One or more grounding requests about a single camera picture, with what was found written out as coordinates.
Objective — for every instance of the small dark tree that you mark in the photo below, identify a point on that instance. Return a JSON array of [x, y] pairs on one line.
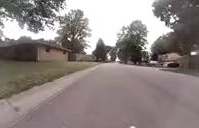
[[100, 50]]

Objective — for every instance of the broad green tree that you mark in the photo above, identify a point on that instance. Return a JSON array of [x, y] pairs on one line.
[[132, 40]]

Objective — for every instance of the grey asphalt road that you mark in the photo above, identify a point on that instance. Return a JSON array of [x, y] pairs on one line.
[[127, 96]]

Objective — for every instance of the tall tree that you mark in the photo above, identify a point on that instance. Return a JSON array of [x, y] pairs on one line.
[[73, 30]]

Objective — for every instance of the low brick house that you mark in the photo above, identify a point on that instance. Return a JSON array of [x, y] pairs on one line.
[[50, 53]]

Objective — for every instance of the vehicle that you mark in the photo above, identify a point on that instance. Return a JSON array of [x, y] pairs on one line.
[[152, 62]]

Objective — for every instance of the grass lawn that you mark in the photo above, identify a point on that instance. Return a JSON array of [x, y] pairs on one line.
[[27, 75]]

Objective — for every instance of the pale concrete kerb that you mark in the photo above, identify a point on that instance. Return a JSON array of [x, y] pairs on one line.
[[23, 100]]

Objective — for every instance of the grass verge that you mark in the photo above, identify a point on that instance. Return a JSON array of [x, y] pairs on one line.
[[187, 71]]

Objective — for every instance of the overhanging tree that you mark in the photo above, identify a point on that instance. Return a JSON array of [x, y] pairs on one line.
[[20, 13]]

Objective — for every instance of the large dark tree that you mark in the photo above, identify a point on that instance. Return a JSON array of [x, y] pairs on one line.
[[190, 23]]

